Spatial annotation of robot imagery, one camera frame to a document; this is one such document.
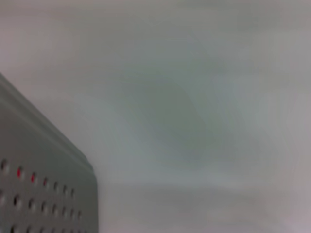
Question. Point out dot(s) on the grey perforated plastic storage bin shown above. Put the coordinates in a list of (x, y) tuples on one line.
[(36, 182)]

